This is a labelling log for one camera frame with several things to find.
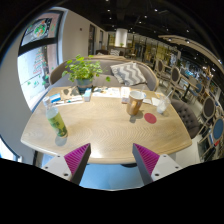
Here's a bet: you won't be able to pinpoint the flat round red coaster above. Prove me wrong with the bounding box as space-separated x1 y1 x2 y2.
143 112 158 125

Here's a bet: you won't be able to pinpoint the clear plastic cup with straw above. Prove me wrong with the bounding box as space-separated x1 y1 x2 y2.
155 89 174 115

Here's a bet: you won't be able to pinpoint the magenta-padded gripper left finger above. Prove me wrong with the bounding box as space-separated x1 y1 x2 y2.
41 143 92 185

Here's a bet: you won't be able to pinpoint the clear green-label drink bottle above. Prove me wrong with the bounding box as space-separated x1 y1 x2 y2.
42 95 69 139

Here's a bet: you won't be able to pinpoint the grey curved sofa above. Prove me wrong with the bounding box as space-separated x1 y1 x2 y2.
49 54 160 93

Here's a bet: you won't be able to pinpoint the grey tufted armchair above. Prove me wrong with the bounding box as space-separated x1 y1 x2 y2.
170 98 204 139

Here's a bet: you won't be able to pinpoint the grey zigzag cushion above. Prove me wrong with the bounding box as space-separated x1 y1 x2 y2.
109 61 148 87

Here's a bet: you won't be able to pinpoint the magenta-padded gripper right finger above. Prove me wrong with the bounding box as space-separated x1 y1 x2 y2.
132 143 184 186

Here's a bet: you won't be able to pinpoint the window with festive stickers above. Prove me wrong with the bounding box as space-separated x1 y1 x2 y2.
17 9 64 111

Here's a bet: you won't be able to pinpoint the small blue white box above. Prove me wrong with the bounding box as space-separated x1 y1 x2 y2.
83 87 93 102

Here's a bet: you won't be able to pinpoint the white printed pamphlet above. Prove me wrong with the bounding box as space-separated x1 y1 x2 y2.
91 86 122 100

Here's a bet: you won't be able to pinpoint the brown ceramic mug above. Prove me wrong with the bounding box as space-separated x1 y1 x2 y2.
126 90 147 117

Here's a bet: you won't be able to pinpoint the white tissue box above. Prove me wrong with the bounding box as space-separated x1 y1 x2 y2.
120 86 132 104

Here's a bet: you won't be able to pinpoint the white round column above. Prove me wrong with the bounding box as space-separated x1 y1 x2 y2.
114 28 129 48

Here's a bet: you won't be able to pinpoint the group of dining chairs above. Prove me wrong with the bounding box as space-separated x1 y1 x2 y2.
153 58 224 161

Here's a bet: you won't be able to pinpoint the ceiling spot lights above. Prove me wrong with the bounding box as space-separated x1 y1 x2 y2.
106 0 221 44

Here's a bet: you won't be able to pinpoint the potted green plant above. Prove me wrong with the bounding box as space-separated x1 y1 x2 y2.
61 54 112 89

